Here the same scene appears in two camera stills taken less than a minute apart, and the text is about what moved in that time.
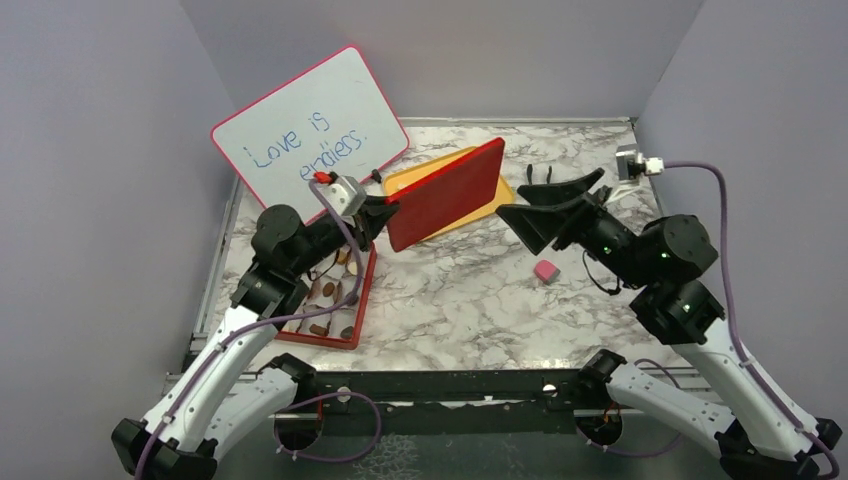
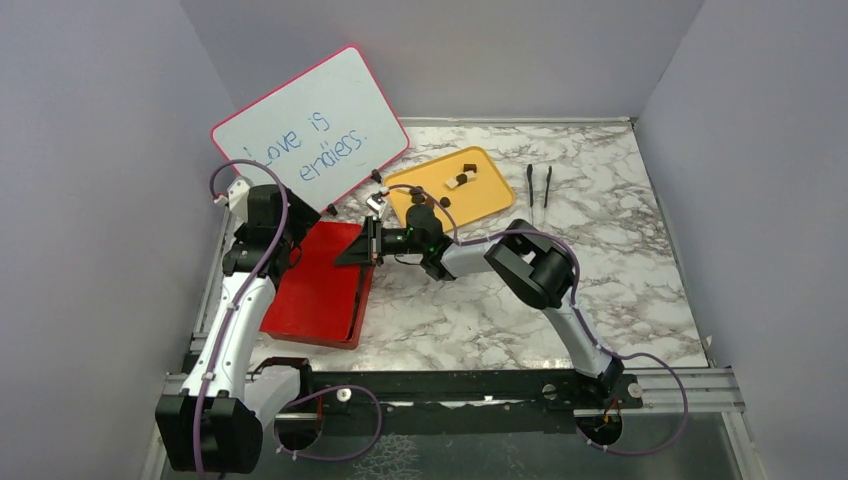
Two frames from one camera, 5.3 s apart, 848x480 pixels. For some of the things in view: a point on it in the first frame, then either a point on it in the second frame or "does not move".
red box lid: x=444 y=193 -> x=318 y=297
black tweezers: x=529 y=172 does not move
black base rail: x=455 y=402 does not move
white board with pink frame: x=334 y=118 does not move
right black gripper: x=538 y=223 -> x=361 y=252
